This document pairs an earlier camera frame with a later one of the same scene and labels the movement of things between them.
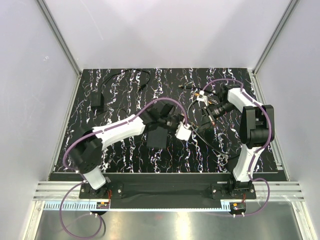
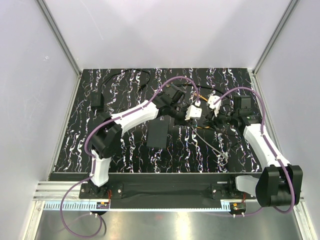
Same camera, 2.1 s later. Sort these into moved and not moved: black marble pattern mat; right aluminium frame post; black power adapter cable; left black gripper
Moved: left black gripper
Not moved: right aluminium frame post; black marble pattern mat; black power adapter cable
